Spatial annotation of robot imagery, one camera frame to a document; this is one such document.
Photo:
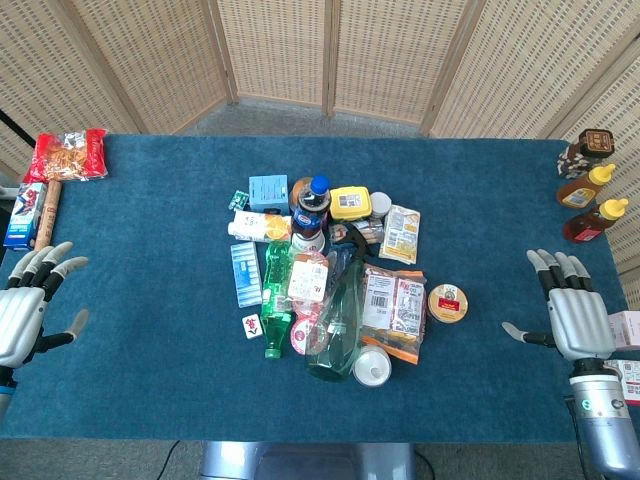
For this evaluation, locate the red honey squeeze bottle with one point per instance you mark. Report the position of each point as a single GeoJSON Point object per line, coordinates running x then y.
{"type": "Point", "coordinates": [594, 222]}

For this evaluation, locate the mahjong tile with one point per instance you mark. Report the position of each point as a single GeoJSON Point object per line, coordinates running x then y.
{"type": "Point", "coordinates": [251, 325]}

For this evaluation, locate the red bag of snacks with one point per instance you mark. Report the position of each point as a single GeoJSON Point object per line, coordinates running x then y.
{"type": "Point", "coordinates": [67, 155]}

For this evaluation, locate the blue table cloth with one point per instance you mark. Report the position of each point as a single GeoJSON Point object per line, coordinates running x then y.
{"type": "Point", "coordinates": [150, 300]}

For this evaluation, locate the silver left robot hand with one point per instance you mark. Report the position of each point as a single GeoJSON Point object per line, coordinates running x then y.
{"type": "Point", "coordinates": [22, 312]}

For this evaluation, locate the white plastic lid cup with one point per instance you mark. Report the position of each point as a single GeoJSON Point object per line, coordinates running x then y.
{"type": "Point", "coordinates": [371, 366]}

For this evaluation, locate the blue white pill strip box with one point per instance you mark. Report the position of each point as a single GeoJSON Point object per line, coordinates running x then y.
{"type": "Point", "coordinates": [245, 275]}

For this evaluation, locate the small cola bottle blue cap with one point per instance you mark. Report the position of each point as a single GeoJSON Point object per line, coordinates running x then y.
{"type": "Point", "coordinates": [311, 206]}

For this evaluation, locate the yellow white sachet packet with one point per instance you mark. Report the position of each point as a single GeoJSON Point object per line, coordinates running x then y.
{"type": "Point", "coordinates": [401, 234]}

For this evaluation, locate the white labelled snack packet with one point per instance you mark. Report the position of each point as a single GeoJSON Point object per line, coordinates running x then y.
{"type": "Point", "coordinates": [308, 277]}

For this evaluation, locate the brown round tin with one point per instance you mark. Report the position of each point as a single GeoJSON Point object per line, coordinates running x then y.
{"type": "Point", "coordinates": [301, 187]}

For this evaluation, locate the yellow lidded box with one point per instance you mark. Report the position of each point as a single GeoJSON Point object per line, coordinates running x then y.
{"type": "Point", "coordinates": [350, 202]}

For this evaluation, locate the green plastic soda bottle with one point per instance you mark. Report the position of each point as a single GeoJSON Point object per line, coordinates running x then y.
{"type": "Point", "coordinates": [274, 300]}

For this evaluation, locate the dark brown sauce jar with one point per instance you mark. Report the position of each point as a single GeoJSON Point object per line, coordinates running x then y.
{"type": "Point", "coordinates": [590, 152]}

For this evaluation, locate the pink white box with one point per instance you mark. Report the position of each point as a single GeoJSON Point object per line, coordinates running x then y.
{"type": "Point", "coordinates": [626, 330]}

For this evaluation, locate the blue white toothpaste box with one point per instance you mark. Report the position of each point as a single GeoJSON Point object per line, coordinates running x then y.
{"type": "Point", "coordinates": [24, 215]}

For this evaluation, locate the round gold balm tin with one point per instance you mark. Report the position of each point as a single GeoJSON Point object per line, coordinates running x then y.
{"type": "Point", "coordinates": [447, 303]}

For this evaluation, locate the red brown snack bag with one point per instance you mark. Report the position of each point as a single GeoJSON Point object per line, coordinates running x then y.
{"type": "Point", "coordinates": [395, 310]}

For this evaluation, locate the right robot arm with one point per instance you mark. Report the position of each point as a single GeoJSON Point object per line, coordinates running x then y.
{"type": "Point", "coordinates": [602, 415]}

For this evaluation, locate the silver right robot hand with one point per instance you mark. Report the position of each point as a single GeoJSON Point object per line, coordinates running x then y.
{"type": "Point", "coordinates": [580, 312]}

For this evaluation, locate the small white capped jar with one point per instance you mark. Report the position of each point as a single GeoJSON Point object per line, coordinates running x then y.
{"type": "Point", "coordinates": [380, 204]}

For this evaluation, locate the white red printed box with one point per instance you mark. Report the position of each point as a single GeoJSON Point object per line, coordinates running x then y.
{"type": "Point", "coordinates": [629, 380]}

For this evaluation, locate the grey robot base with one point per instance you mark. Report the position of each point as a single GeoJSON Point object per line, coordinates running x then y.
{"type": "Point", "coordinates": [307, 460]}

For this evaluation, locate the orange juice carton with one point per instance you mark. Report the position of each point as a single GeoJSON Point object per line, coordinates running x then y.
{"type": "Point", "coordinates": [260, 226]}

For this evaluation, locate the woven bamboo folding screen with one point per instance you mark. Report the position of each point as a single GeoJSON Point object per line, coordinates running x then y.
{"type": "Point", "coordinates": [280, 50]}

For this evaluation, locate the amber honey squeeze bottle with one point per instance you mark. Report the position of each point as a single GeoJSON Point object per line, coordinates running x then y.
{"type": "Point", "coordinates": [582, 189]}

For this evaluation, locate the light blue carton box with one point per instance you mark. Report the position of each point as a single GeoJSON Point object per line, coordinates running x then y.
{"type": "Point", "coordinates": [268, 193]}

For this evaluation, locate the wooden rolling pin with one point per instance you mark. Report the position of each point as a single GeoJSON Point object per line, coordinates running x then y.
{"type": "Point", "coordinates": [47, 216]}

